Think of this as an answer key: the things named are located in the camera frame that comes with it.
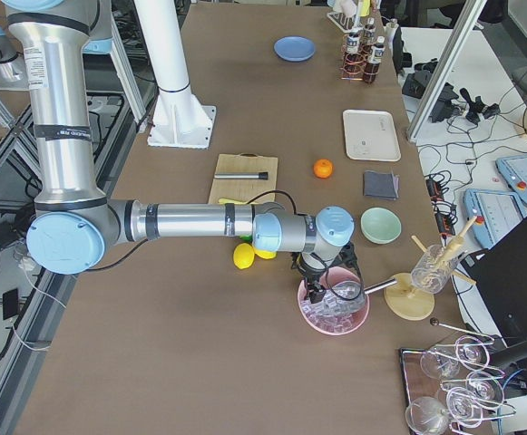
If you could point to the black power strip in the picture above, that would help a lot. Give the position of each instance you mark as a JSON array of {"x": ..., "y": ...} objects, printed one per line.
[{"x": 444, "y": 211}]

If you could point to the wine glass upper right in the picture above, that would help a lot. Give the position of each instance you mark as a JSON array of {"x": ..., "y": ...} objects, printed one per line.
[{"x": 471, "y": 353}]

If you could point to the dark bottle white label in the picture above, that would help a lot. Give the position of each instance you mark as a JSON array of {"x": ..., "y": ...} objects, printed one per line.
[
  {"x": 373, "y": 60},
  {"x": 368, "y": 34},
  {"x": 352, "y": 58}
]

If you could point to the wooden cup tree stand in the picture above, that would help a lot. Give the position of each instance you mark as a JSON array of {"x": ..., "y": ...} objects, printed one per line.
[{"x": 413, "y": 304}]

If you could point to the green ceramic bowl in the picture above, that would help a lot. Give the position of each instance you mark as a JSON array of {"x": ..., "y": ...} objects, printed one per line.
[{"x": 380, "y": 225}]

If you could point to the yellow lemon behind arm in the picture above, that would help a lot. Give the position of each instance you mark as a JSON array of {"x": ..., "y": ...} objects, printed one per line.
[{"x": 264, "y": 254}]

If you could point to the yellow lemon front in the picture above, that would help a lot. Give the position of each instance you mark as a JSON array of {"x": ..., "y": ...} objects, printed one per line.
[{"x": 243, "y": 256}]

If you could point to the blue teach pendant near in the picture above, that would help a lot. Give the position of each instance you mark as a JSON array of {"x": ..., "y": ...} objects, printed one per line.
[{"x": 499, "y": 213}]

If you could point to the pink bowl with ice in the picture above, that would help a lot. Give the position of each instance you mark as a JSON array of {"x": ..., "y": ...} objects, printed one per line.
[{"x": 333, "y": 316}]

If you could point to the dark bottle white label far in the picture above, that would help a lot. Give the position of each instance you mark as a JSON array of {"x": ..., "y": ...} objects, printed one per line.
[{"x": 368, "y": 34}]

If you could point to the black monitor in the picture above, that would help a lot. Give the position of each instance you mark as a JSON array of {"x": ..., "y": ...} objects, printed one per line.
[{"x": 501, "y": 279}]

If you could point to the dark bottle white label middle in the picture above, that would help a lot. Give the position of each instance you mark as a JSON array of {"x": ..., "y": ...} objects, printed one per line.
[{"x": 352, "y": 58}]

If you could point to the white camera pillar base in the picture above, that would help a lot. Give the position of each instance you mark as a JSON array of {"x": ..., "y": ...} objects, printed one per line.
[{"x": 179, "y": 119}]

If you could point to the wine glass upper left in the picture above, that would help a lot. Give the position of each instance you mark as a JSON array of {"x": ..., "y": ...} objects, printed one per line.
[{"x": 439, "y": 364}]

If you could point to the copper wire bottle rack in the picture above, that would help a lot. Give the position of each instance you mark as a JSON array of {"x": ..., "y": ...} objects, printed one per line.
[{"x": 362, "y": 53}]

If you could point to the dark bottle white label near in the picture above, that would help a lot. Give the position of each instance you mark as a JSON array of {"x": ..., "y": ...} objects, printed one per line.
[{"x": 373, "y": 60}]

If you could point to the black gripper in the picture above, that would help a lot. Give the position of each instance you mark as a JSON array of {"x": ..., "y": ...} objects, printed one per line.
[{"x": 311, "y": 271}]

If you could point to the blue ceramic plate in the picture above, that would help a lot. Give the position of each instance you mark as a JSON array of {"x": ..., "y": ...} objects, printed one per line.
[{"x": 294, "y": 48}]

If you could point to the wine glass lower left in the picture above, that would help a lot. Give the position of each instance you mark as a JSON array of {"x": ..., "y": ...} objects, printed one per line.
[{"x": 427, "y": 415}]

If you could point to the wooden cutting board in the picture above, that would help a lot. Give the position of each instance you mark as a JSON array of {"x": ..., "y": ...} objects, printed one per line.
[{"x": 242, "y": 190}]

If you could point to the cream rectangular tray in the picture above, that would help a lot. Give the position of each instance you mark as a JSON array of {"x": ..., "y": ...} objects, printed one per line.
[{"x": 370, "y": 136}]

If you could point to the yellow plastic knife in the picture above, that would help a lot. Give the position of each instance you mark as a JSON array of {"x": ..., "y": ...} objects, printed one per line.
[{"x": 226, "y": 201}]

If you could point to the steel muddler with black tip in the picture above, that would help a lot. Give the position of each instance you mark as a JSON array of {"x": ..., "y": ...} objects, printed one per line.
[{"x": 260, "y": 175}]

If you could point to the grey folded cloth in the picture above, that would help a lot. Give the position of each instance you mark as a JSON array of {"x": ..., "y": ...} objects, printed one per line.
[{"x": 381, "y": 185}]

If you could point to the orange mandarin fruit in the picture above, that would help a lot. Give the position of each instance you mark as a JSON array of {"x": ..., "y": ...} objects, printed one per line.
[{"x": 323, "y": 168}]

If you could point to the wine glass lower middle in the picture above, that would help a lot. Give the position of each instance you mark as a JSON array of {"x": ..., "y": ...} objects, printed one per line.
[{"x": 463, "y": 407}]

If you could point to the clear glass on stand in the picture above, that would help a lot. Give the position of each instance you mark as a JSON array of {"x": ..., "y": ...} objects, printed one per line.
[{"x": 429, "y": 275}]

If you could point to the aluminium frame post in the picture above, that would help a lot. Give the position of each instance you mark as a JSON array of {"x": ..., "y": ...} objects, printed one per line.
[{"x": 455, "y": 44}]

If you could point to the steel ice scoop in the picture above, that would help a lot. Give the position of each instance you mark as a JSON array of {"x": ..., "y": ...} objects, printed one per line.
[{"x": 352, "y": 291}]

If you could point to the wine glass rack tray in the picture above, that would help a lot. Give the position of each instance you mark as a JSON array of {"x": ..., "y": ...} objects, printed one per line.
[{"x": 487, "y": 386}]

